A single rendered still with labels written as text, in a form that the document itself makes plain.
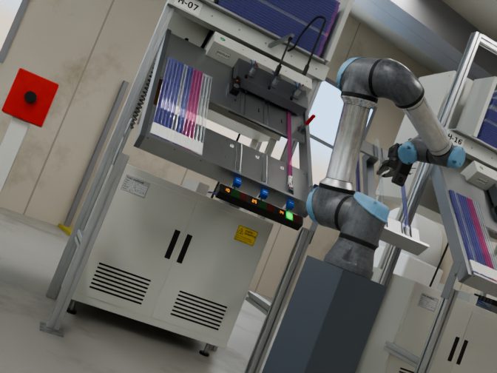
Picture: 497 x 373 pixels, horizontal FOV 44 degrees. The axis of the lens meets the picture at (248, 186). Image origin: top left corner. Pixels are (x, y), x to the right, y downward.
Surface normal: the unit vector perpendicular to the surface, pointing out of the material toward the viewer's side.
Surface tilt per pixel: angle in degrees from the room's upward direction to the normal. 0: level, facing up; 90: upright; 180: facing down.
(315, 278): 90
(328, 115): 90
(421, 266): 90
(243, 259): 90
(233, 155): 44
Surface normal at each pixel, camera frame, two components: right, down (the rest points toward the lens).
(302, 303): -0.79, -0.35
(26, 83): 0.31, 0.06
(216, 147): 0.48, -0.62
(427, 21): 0.49, 0.14
